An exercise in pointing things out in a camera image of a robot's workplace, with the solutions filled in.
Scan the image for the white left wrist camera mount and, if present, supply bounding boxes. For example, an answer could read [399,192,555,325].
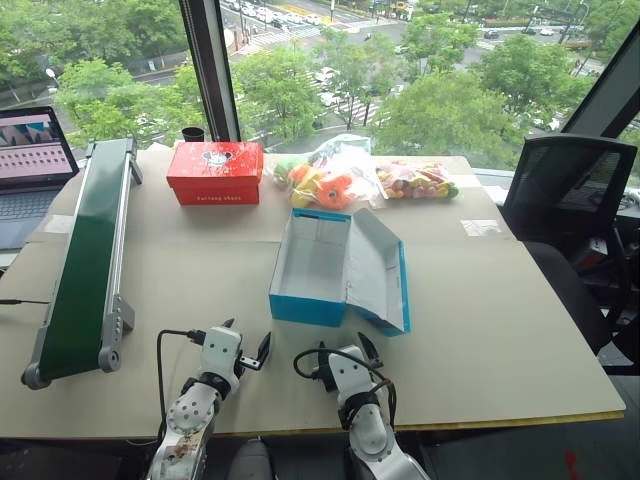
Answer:
[199,326,244,382]

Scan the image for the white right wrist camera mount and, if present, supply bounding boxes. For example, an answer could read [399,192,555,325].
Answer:
[326,344,380,397]

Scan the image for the open laptop computer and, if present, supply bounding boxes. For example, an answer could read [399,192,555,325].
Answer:
[0,105,81,251]

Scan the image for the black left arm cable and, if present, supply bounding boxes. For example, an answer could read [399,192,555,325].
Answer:
[155,328,207,444]

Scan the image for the clear bag of plush toys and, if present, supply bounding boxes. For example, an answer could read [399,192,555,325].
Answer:
[272,133,387,211]

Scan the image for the clear tape patch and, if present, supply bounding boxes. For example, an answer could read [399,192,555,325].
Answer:
[460,218,503,236]

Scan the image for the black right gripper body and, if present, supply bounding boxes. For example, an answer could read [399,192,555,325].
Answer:
[313,351,339,396]

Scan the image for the clear bag of small colourful toys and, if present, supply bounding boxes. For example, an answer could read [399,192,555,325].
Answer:
[374,158,461,203]

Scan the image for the beige cardboard table cover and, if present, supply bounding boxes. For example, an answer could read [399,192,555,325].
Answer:
[0,145,627,441]

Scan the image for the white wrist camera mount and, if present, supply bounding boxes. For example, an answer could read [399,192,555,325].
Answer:
[326,344,380,397]
[199,326,244,382]

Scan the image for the dark grey rounded shape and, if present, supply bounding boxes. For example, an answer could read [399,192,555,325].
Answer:
[231,438,275,480]

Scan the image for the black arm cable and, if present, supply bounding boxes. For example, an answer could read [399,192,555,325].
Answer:
[155,328,207,444]
[292,348,400,432]

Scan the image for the green conveyor belt grey frame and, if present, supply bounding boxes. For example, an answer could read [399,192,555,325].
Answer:
[20,134,145,391]

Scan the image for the red shoe box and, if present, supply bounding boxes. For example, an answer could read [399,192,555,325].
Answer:
[165,141,265,207]

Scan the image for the black mesh office chair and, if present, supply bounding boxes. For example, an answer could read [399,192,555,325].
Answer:
[499,133,640,377]

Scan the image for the black window frame pillar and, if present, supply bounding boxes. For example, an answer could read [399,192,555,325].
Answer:
[178,0,243,145]

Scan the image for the blue cardboard box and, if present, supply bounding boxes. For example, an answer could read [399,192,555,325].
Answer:
[268,207,412,338]

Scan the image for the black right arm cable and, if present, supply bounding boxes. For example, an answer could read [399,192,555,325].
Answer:
[292,348,400,432]

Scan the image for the slanted black window frame beam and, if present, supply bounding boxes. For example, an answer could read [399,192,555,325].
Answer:
[562,22,640,139]

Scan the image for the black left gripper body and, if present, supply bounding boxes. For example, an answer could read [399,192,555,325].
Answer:
[232,349,263,381]

